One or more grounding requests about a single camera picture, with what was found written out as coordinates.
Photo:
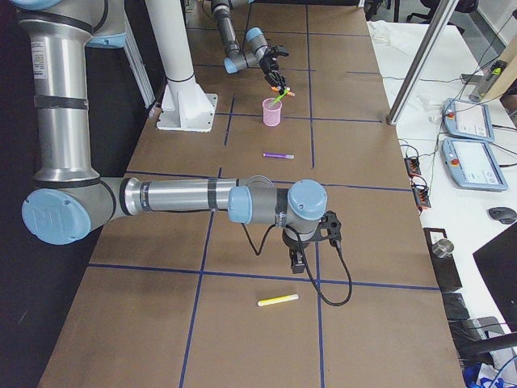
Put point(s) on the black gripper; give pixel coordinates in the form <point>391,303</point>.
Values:
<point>266,62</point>
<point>292,245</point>

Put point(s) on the green highlighter pen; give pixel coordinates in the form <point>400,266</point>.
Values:
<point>277,99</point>

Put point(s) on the yellow highlighter pen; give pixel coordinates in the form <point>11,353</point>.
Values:
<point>277,300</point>

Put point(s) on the purple highlighter pen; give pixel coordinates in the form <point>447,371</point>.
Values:
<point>277,155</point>

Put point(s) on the orange highlighter pen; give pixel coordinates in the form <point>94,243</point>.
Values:
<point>286,91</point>

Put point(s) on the pink mesh pen holder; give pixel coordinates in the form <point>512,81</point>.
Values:
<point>271,112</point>

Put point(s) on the lower orange black connector box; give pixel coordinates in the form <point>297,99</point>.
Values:
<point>421,196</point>

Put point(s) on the orange black connector box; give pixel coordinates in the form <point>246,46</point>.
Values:
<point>421,196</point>
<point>412,166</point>

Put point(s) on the metal cylinder weight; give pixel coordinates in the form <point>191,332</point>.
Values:
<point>442,248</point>

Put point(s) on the upper orange black connector box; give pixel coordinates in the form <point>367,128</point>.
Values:
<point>412,166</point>

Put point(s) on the black box under cylinder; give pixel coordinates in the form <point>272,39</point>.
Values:
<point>445,269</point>

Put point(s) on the upper teach pendant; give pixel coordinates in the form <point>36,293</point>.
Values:
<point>468,120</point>

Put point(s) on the teach pendant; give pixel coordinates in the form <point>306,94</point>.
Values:
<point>468,120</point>
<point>472,165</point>

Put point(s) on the lower teach pendant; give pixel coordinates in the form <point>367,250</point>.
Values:
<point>472,165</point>

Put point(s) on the black monitor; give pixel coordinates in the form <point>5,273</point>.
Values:
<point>496,262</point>

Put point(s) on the black computer mouse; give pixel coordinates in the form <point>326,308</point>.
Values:
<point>504,215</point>

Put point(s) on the blue white bag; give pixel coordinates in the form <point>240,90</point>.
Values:
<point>483,375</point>

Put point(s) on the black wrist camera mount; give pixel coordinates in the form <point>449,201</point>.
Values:
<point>329,229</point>

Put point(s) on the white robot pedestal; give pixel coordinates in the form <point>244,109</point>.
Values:
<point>185,106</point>

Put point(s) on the aluminium frame post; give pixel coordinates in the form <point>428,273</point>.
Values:
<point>434,31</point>

